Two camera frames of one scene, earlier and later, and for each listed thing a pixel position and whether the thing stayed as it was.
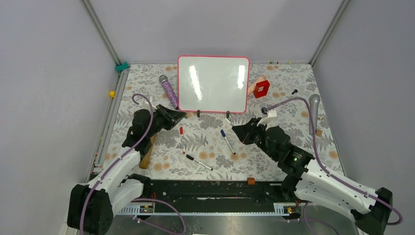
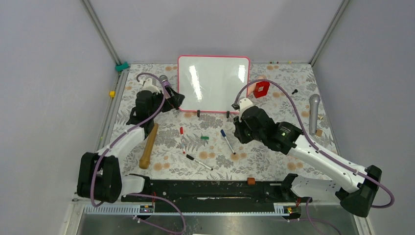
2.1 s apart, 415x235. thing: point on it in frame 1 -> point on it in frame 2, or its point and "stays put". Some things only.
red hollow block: x=261 y=88 stays put
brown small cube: x=251 y=181 stays put
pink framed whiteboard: x=213 y=83 stays put
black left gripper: x=172 y=117 -> x=169 y=104
